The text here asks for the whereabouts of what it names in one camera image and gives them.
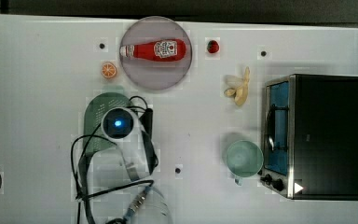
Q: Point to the peeled banana toy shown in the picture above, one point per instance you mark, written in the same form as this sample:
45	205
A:
238	87

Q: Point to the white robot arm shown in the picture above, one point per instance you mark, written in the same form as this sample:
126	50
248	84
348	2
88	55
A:
125	161

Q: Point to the grey round plate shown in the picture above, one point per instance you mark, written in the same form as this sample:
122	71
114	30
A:
155	76

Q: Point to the orange slice toy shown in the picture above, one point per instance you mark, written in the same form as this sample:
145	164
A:
108	70

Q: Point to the green plastic mug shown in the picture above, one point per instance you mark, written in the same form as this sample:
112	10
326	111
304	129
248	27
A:
244	159

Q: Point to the red strawberry toy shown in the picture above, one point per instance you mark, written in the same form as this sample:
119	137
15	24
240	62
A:
213	47

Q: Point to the red ketchup bottle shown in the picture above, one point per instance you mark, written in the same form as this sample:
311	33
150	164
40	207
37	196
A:
164	50

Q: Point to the green plastic strainer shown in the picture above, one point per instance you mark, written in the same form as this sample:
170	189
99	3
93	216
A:
107	99

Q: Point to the black toaster oven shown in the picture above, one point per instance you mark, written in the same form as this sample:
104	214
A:
310	137

